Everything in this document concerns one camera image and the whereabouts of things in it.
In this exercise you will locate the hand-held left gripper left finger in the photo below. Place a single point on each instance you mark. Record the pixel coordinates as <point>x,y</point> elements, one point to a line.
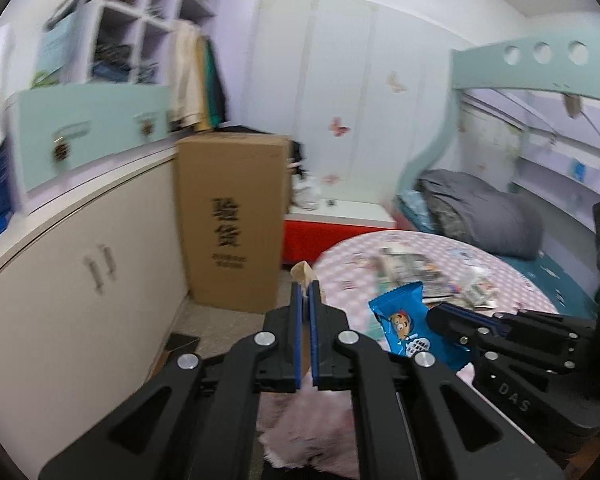
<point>298,335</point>

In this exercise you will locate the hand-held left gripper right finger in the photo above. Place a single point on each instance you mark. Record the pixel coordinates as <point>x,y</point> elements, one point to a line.
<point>316,335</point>

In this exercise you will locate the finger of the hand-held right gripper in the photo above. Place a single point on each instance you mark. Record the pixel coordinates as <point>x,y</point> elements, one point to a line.
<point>450,327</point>
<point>480,317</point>

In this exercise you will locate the blue snack packet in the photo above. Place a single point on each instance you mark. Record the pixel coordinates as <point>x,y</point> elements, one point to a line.
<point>405,320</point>

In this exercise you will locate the brown paper scrap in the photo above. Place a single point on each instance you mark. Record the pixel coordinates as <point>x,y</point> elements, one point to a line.
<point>302,272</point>

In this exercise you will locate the crumpled white wrappers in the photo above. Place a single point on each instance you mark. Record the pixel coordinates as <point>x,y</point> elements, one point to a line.
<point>472,285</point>

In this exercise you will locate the pink checked tablecloth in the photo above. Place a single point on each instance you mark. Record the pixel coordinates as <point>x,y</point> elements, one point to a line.
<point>345,280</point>

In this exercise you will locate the grey duvet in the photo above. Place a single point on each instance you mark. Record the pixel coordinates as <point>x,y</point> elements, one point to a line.
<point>480,210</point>

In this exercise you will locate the red white platform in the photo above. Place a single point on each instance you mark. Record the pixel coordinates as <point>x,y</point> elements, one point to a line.
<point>340,230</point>

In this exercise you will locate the blue plaid pillow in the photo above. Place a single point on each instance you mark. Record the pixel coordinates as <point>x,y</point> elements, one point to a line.
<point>410,205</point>

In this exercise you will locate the white plastic bag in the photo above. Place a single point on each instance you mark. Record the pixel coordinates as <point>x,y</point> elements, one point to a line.
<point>305,192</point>

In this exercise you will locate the tall cardboard box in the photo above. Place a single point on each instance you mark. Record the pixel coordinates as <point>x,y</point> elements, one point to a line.
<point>230,200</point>

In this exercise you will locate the black bag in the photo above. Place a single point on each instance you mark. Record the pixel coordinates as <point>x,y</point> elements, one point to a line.
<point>296,157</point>

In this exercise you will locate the small blue box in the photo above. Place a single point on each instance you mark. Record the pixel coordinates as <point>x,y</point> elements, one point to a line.
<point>578,169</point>

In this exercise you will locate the pink butterfly sticker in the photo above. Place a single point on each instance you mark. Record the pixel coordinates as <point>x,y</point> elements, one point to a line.
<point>339,127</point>

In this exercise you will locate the low white cabinet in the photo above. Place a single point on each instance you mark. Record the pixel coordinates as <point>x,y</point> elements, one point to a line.
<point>80,270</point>

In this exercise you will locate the brown hanging toy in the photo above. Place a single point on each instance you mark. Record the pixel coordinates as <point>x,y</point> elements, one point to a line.
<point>574,105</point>

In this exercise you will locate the pale butterfly sticker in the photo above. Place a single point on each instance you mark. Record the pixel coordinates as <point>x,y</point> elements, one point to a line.
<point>396,82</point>

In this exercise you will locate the white wardrobe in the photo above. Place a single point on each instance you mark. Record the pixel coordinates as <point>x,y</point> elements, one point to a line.
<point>340,85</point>

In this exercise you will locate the pine cone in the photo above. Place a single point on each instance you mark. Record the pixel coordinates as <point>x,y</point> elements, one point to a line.
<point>59,151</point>
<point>145,130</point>

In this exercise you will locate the dark jacket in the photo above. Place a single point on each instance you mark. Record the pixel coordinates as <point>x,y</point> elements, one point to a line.
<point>215,85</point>

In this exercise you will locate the teal drawer unit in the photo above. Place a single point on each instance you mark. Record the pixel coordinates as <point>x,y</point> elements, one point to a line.
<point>95,110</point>

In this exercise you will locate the folded jeans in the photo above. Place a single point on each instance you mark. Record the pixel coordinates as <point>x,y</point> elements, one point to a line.
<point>110,55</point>

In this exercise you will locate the lilac shelf unit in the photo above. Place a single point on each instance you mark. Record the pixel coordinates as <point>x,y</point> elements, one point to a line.
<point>130,15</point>

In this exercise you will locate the teal bunk bed frame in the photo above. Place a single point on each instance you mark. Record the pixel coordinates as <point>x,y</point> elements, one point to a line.
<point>480,65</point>

